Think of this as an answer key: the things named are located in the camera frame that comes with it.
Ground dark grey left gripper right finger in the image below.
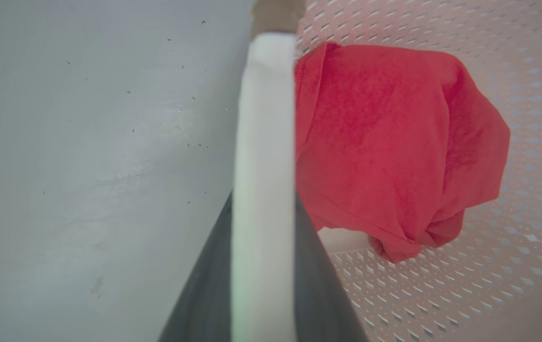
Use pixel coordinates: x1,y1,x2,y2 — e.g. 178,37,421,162
295,194,369,342

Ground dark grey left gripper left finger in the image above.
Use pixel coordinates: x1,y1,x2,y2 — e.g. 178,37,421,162
158,191,234,342

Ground white perforated laundry basket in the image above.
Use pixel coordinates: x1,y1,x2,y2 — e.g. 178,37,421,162
231,0,542,342

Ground red cloth garment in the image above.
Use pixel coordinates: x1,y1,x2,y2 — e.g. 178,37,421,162
294,42,511,264

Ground brown wooden furniture piece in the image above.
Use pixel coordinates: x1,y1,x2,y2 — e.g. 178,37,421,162
250,0,307,40

